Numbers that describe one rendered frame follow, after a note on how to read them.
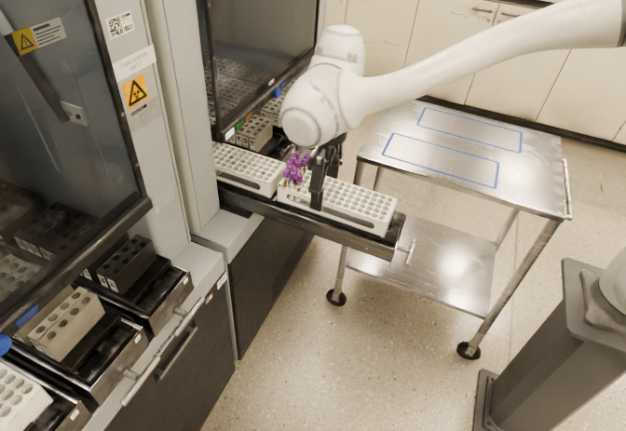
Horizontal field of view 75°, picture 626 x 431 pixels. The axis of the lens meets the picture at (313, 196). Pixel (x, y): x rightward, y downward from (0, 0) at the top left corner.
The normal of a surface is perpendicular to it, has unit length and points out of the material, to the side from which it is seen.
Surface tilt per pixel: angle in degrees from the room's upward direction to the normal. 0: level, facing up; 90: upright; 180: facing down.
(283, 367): 0
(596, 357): 90
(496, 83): 90
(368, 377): 0
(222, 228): 0
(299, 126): 94
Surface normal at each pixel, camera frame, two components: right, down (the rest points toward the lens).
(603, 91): -0.40, 0.59
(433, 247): 0.07, -0.74
